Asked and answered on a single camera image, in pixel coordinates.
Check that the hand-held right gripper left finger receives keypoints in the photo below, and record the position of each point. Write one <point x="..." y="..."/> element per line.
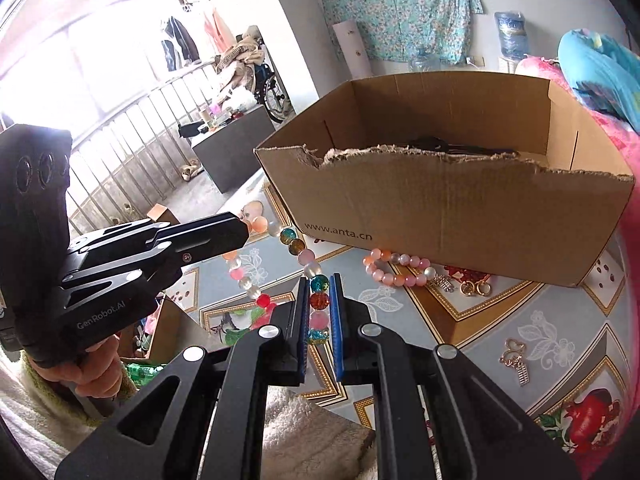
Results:
<point x="302" y="332"/>

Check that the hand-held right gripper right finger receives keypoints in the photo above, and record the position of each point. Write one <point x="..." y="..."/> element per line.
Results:
<point x="336" y="332"/>

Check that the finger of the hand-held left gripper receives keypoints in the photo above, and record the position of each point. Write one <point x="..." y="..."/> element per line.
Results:
<point x="210" y="225"/>
<point x="220" y="250"/>

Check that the gold hoop earring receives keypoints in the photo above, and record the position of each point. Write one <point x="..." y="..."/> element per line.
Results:
<point x="467" y="294"/>
<point x="481" y="293"/>

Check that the brown cardboard box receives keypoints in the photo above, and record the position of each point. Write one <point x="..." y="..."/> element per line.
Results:
<point x="450" y="210"/>

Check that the person's left forearm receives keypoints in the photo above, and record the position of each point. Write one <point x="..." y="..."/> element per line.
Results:
<point x="30" y="425"/>

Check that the person's left hand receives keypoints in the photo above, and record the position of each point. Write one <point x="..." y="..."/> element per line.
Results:
<point x="95" y="377"/>

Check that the small cardboard box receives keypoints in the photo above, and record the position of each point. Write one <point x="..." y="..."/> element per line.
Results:
<point x="162" y="214"/>

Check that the beige slipper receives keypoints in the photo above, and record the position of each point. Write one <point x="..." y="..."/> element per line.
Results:
<point x="197" y="166"/>
<point x="187" y="174"/>

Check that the dark cabinet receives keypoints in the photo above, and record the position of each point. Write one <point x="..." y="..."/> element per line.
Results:
<point x="235" y="155"/>

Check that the patterned tablecloth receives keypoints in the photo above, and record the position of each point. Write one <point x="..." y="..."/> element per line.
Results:
<point x="425" y="320"/>

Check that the open cardboard storage box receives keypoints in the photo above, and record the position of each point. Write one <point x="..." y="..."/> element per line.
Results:
<point x="170" y="330"/>

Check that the person's white fleece clothing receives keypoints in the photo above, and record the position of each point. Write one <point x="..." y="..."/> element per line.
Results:
<point x="315" y="440"/>

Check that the group of small bottles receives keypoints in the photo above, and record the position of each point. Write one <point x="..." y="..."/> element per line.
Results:
<point x="220" y="115"/>

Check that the silver charm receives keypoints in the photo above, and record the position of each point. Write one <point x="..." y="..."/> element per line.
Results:
<point x="442" y="282"/>

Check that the metal railing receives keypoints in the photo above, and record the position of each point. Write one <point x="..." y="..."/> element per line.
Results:
<point x="145" y="125"/>

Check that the red beaded ornament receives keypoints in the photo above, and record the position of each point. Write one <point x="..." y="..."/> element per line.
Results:
<point x="465" y="272"/>

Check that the wheelchair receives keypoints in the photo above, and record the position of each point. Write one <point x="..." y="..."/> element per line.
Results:
<point x="272" y="95"/>

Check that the pile of clothes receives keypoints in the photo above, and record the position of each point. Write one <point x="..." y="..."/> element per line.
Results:
<point x="240" y="67"/>

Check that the gold pendant charm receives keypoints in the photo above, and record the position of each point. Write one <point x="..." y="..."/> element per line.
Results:
<point x="515" y="355"/>

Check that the dark hanging jacket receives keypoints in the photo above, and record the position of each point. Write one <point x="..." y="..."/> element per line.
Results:
<point x="177" y="42"/>

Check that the pink hanging garment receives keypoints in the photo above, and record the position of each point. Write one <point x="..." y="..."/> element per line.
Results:
<point x="220" y="30"/>

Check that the clear plastic bottle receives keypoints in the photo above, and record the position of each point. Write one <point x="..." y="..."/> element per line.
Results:
<point x="425" y="62"/>

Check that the teal floral cloth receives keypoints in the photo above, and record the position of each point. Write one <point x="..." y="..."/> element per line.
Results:
<point x="400" y="5"/>

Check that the pink floral blanket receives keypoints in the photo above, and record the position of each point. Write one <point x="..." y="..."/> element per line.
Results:
<point x="625" y="170"/>

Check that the blue water jug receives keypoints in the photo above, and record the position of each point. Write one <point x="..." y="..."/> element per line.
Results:
<point x="511" y="35"/>

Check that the teal blanket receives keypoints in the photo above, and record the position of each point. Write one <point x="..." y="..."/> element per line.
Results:
<point x="600" y="75"/>

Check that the white wall socket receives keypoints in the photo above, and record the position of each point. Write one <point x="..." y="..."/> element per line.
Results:
<point x="476" y="61"/>

